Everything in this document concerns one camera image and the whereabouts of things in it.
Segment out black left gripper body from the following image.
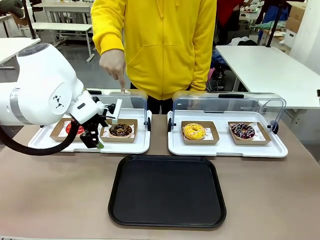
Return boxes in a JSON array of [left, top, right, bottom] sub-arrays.
[[80, 115, 109, 141]]

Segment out person's right forearm yellow sleeve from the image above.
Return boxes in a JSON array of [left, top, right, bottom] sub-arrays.
[[90, 0, 126, 56]]

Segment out person's left forearm yellow sleeve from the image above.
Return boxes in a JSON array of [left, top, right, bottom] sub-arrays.
[[188, 24, 218, 93]]

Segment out red glazed donut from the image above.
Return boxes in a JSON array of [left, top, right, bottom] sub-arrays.
[[64, 120, 86, 137]]

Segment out chocolate sprinkled donut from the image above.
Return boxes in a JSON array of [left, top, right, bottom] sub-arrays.
[[108, 123, 133, 139]]

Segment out brown cardboard donut tray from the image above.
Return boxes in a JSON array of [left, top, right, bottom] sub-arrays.
[[49, 117, 88, 143], [99, 118, 139, 144], [227, 121, 272, 146], [181, 120, 221, 146]]

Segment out black serving tray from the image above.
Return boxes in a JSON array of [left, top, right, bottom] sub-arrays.
[[107, 154, 227, 229]]

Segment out yellow glazed donut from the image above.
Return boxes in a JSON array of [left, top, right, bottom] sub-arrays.
[[182, 122, 207, 141]]

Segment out chocolate donut coloured sprinkles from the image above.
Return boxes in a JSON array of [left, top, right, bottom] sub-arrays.
[[230, 122, 256, 141]]

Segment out person's right hand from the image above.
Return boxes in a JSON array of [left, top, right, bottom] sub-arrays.
[[99, 48, 127, 96]]

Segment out white display case base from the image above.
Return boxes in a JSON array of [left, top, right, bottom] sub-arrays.
[[166, 109, 289, 159], [27, 109, 153, 155]]

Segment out clear display case lid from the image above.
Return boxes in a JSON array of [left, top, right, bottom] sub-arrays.
[[167, 90, 287, 135], [84, 88, 152, 133]]

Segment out white table with white legs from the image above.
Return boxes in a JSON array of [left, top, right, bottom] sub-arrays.
[[31, 21, 96, 63]]

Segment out person's yellow hoodie torso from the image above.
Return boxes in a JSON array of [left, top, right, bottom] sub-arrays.
[[119, 0, 216, 101]]

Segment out white table corner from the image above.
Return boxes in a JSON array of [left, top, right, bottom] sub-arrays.
[[0, 37, 42, 69]]

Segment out black vertical pole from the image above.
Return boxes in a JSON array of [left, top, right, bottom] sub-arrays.
[[265, 0, 285, 48], [23, 0, 37, 40]]

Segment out dark green glove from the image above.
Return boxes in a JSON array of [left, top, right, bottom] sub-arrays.
[[0, 0, 25, 16]]

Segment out background person in red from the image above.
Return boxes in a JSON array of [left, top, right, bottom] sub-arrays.
[[215, 0, 254, 46]]

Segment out large white table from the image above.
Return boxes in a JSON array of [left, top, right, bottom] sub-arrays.
[[214, 44, 320, 110]]

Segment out white storage box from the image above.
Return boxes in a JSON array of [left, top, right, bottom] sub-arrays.
[[284, 27, 301, 55]]

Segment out brown cardboard box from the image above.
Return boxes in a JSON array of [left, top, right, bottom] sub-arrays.
[[284, 0, 312, 34]]

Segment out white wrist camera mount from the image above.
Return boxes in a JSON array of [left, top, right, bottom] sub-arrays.
[[99, 98, 123, 121]]

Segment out black robot cable hose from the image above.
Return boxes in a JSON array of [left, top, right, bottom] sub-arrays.
[[0, 119, 81, 157]]

